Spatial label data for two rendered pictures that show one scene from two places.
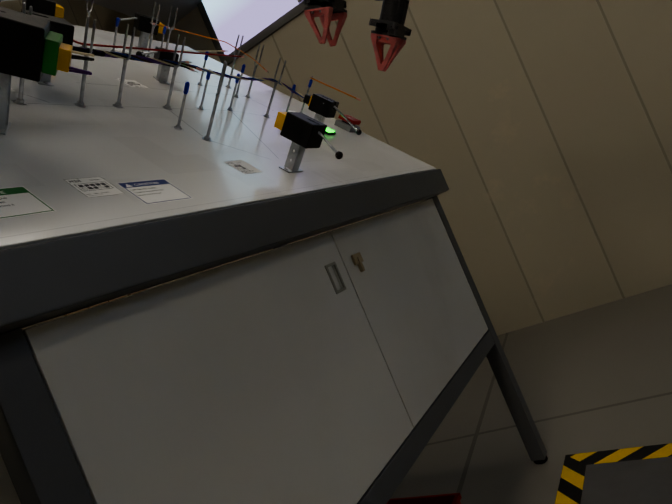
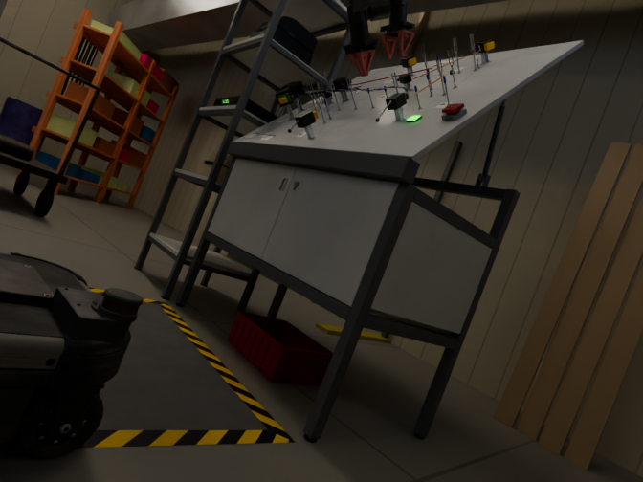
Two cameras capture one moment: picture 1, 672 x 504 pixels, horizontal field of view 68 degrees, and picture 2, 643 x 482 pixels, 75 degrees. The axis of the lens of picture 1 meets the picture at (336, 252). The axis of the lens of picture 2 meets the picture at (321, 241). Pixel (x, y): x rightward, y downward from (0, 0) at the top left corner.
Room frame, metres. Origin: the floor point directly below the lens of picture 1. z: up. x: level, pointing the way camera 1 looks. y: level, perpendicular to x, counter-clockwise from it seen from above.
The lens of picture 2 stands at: (1.61, -1.52, 0.54)
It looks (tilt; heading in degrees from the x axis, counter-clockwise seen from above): 1 degrees up; 108
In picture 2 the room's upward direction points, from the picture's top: 21 degrees clockwise
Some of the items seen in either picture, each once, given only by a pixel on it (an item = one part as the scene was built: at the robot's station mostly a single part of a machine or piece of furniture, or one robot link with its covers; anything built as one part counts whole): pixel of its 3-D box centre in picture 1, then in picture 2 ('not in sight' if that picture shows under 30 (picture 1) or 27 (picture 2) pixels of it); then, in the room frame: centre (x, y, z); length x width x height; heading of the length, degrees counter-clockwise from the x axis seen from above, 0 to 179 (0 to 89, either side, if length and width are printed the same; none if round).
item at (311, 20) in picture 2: not in sight; (243, 146); (0.25, 0.66, 0.93); 0.60 x 0.50 x 1.85; 147
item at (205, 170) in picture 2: not in sight; (233, 170); (0.31, 0.56, 0.76); 0.30 x 0.21 x 0.20; 60
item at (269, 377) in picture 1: (279, 396); (248, 203); (0.69, 0.15, 0.60); 0.55 x 0.02 x 0.39; 147
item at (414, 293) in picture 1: (423, 290); (321, 227); (1.15, -0.15, 0.60); 0.55 x 0.03 x 0.39; 147
